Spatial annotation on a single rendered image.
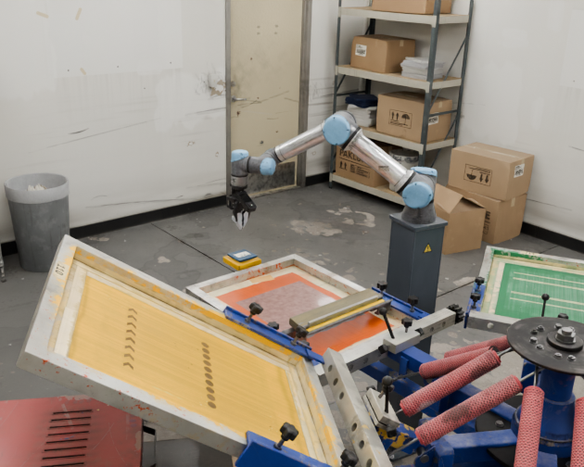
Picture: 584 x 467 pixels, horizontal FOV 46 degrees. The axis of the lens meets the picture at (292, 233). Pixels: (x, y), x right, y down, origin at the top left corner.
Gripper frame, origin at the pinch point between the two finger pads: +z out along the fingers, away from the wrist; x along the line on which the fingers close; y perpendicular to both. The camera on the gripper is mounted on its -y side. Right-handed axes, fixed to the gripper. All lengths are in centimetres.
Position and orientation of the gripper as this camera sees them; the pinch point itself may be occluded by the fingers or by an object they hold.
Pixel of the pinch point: (242, 227)
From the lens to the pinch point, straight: 314.0
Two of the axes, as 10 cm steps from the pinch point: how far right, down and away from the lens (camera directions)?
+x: -7.7, 2.1, -6.0
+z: -0.3, 9.3, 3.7
